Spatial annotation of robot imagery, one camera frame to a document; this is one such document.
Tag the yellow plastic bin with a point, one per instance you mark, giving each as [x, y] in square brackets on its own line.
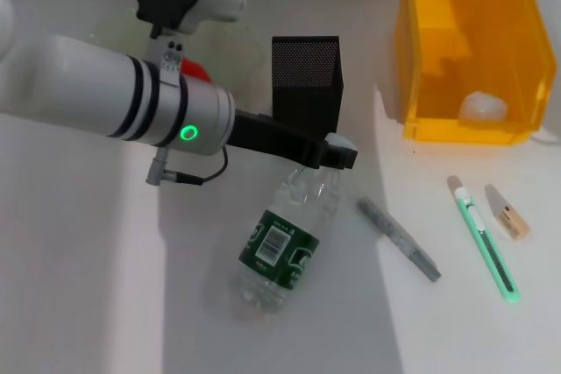
[482, 41]

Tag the pale green glass fruit plate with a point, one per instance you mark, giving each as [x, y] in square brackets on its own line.
[236, 58]

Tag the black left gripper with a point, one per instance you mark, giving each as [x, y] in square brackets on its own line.
[271, 137]

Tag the black mesh pen holder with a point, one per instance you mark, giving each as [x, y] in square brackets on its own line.
[307, 76]

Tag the red-orange toy orange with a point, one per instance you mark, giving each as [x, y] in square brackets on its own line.
[195, 69]

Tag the clear green-label water bottle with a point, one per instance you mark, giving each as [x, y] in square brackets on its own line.
[280, 251]

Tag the white paper ball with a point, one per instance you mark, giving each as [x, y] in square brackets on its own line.
[482, 107]

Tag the beige eraser block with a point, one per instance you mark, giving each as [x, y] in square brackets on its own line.
[513, 223]

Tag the grey glitter pen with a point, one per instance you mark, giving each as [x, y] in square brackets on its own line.
[394, 234]

